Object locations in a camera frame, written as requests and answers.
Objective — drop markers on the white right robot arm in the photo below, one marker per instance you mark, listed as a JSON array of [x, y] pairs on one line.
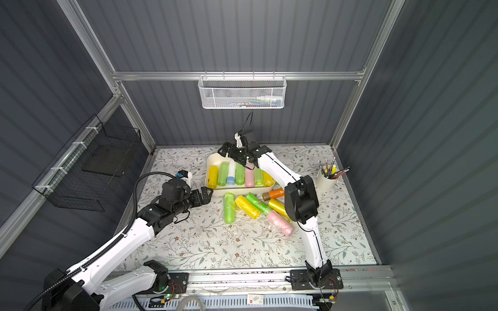
[[301, 203]]

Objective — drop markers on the black wire side basket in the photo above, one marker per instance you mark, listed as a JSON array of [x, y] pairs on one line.
[[86, 176]]

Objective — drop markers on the pink trash bag roll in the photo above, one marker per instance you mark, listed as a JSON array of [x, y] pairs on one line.
[[280, 223], [249, 178]]

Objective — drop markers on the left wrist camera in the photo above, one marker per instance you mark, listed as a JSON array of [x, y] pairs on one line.
[[186, 176]]

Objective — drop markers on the cream storage box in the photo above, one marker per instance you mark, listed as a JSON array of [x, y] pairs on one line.
[[216, 159]]

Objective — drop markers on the white blue trash bag roll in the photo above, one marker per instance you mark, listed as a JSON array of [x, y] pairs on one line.
[[231, 178]]

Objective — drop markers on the green labelled trash bag roll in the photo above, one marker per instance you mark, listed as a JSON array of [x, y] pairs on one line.
[[257, 203]]

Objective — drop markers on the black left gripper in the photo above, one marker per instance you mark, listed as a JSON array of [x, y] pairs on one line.
[[200, 196]]

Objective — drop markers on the white pen cup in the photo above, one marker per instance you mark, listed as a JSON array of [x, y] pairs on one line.
[[329, 174]]

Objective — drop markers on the yellow trash bag roll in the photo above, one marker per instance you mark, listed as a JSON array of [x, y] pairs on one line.
[[247, 207], [277, 206], [212, 177], [268, 180]]

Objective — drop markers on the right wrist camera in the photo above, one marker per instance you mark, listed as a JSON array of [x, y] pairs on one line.
[[244, 138]]

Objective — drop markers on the orange trash bag roll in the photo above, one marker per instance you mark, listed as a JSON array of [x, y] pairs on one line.
[[273, 194]]

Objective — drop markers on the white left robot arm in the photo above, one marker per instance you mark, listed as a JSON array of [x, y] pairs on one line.
[[83, 286]]

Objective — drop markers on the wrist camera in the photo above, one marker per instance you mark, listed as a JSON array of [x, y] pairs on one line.
[[186, 176], [244, 138]]

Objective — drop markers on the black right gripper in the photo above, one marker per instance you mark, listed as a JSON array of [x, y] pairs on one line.
[[234, 151]]

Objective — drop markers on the white wire wall basket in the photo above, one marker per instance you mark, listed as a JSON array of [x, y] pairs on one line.
[[240, 94]]

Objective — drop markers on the light green trash bag roll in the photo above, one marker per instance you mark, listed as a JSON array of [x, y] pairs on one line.
[[240, 174], [258, 177], [229, 208], [223, 174]]

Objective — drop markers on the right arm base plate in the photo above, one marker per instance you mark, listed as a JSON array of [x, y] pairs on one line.
[[306, 280]]

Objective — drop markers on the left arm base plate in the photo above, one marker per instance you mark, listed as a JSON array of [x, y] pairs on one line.
[[172, 283]]

